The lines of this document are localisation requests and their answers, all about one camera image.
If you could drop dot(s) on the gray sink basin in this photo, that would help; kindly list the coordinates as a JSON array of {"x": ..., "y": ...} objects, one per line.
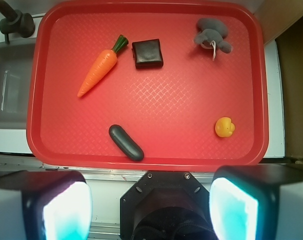
[{"x": 16, "y": 60}]

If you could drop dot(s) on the yellow rubber duck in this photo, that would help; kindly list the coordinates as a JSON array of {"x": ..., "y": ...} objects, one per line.
[{"x": 224, "y": 127}]

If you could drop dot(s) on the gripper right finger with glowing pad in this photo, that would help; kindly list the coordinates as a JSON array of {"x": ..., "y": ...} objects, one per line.
[{"x": 257, "y": 202}]

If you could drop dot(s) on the orange toy carrot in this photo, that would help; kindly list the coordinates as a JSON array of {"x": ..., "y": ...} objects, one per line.
[{"x": 103, "y": 64}]

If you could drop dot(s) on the dark metal faucet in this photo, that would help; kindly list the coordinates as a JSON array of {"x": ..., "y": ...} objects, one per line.
[{"x": 14, "y": 21}]

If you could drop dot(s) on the gray plush animal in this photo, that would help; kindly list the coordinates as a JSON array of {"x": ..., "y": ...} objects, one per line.
[{"x": 211, "y": 36}]

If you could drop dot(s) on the dark green toy cucumber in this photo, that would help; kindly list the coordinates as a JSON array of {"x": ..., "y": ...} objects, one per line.
[{"x": 125, "y": 143}]

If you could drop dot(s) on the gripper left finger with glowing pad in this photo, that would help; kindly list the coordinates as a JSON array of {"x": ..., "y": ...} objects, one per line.
[{"x": 44, "y": 205}]

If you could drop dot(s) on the dark brown square block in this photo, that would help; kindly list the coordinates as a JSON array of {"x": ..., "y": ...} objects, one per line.
[{"x": 147, "y": 54}]

